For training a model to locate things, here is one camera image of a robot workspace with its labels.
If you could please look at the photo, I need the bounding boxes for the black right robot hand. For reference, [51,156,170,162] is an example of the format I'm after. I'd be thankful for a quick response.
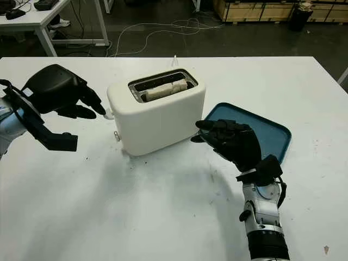
[190,119,262,172]

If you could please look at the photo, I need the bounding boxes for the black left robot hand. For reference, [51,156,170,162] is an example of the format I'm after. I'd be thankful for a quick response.
[21,64,107,120]

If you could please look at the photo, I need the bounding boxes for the white bread slice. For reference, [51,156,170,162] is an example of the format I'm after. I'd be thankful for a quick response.
[141,78,188,103]

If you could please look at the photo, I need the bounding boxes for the blue plastic tray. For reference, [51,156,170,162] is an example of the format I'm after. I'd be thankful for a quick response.
[200,102,293,166]

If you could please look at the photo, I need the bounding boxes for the white two-slot toaster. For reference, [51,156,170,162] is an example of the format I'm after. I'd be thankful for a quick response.
[105,69,206,157]

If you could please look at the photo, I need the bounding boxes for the white shoe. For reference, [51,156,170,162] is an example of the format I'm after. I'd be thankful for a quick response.
[50,18,71,29]

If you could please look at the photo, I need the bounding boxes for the white office desk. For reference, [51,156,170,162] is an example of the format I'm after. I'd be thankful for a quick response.
[0,0,111,58]

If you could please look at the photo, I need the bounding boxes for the black computer mouse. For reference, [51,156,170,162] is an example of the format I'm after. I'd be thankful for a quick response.
[5,10,27,20]

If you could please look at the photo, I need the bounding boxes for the black desktop device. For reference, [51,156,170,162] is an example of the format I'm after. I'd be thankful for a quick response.
[34,0,59,11]

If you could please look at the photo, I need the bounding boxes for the wooden crate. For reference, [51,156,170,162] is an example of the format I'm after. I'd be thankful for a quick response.
[213,0,348,27]

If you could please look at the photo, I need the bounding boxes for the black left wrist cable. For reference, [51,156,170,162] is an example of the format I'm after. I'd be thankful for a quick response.
[0,78,21,120]

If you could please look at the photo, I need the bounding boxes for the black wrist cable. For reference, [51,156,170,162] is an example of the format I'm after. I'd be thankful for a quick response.
[0,78,21,120]
[276,176,288,207]

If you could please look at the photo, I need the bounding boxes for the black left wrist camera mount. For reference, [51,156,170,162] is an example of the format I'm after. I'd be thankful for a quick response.
[4,86,78,152]

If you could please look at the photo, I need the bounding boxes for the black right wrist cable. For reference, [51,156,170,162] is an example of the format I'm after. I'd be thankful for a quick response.
[276,176,288,207]

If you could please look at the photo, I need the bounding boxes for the white cable on floor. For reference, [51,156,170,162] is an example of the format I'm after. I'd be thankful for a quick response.
[114,18,225,58]

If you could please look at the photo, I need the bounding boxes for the white slanted frame bar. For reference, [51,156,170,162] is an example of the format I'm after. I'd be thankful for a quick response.
[337,66,348,85]

